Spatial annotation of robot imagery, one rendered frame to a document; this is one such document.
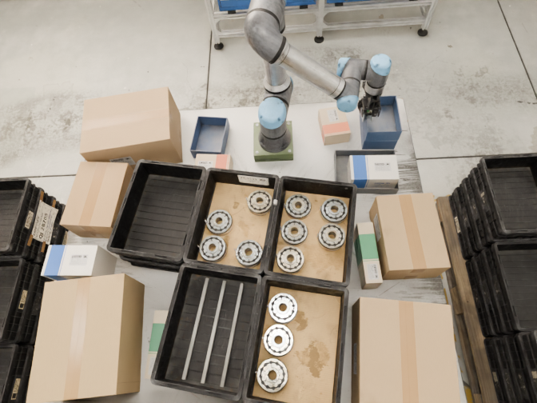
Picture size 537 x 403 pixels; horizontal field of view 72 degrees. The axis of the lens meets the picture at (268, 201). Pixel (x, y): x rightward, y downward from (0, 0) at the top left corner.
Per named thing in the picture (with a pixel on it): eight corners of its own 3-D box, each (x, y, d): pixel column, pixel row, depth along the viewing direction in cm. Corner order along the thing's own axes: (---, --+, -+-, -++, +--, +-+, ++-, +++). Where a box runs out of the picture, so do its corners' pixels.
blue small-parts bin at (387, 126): (360, 105, 175) (363, 96, 169) (392, 105, 174) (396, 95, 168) (364, 141, 167) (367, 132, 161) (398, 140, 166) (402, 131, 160)
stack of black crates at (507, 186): (446, 196, 220) (480, 156, 179) (498, 193, 218) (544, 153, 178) (462, 261, 203) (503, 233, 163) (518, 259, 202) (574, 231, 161)
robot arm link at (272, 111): (257, 136, 162) (254, 118, 149) (263, 111, 167) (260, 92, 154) (284, 140, 160) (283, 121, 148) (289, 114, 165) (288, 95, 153)
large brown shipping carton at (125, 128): (101, 175, 178) (79, 153, 160) (104, 125, 190) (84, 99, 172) (182, 162, 178) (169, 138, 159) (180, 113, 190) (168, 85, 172)
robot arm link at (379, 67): (370, 50, 136) (393, 53, 135) (365, 72, 146) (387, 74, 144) (367, 66, 133) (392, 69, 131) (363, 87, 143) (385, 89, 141)
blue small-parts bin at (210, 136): (200, 124, 186) (197, 115, 180) (229, 125, 185) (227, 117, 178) (192, 157, 178) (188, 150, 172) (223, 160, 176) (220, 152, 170)
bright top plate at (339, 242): (318, 223, 143) (318, 222, 142) (344, 224, 142) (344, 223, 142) (318, 248, 139) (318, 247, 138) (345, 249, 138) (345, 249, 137)
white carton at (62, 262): (54, 280, 148) (40, 275, 140) (61, 251, 153) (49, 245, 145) (102, 281, 146) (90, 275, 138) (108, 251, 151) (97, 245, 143)
